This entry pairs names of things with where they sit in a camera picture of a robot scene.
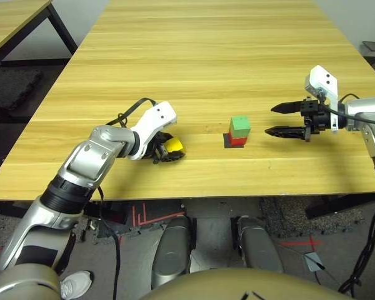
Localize black tray on stand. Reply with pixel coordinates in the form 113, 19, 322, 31
362, 40, 375, 59

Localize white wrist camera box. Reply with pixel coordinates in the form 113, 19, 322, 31
126, 100, 178, 161
304, 64, 340, 134

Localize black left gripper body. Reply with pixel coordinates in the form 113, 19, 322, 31
148, 131, 168, 165

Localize speckled floor mat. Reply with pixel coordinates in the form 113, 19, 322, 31
261, 196, 363, 237

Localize grey robot left leg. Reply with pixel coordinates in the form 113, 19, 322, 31
151, 214, 193, 290

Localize wooden side table black legs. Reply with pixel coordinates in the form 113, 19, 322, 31
0, 0, 79, 91

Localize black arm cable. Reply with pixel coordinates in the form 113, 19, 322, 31
318, 92, 375, 294
96, 97, 159, 300

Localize tan robot torso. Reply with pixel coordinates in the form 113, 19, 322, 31
137, 267, 354, 300

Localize black table base bar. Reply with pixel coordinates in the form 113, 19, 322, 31
305, 193, 375, 219

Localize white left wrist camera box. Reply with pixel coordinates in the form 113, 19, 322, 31
126, 100, 178, 161

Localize grey robot leg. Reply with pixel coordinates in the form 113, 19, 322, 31
237, 215, 284, 274
151, 214, 193, 290

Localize grey floor plate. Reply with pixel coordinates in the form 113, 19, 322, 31
302, 251, 325, 273

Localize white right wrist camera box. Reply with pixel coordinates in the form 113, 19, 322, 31
304, 64, 340, 134

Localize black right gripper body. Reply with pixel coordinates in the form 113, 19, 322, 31
301, 99, 332, 143

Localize green wooden block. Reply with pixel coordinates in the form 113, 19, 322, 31
230, 115, 251, 139

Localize black foam mat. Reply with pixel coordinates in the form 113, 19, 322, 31
0, 69, 43, 110

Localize grey robot right leg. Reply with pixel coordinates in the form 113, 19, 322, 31
237, 215, 284, 274

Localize black square marker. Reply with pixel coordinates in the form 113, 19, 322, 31
222, 132, 245, 149

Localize red wooden block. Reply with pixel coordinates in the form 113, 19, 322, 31
227, 126, 249, 147

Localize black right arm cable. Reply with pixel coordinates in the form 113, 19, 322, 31
318, 92, 375, 294

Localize white sneaker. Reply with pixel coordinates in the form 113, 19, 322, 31
59, 270, 94, 300

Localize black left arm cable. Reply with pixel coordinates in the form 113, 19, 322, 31
96, 97, 159, 300

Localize yellow wooden block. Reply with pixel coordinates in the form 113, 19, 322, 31
166, 137, 184, 153

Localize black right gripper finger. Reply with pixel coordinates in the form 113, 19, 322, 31
264, 126, 307, 141
271, 100, 304, 115

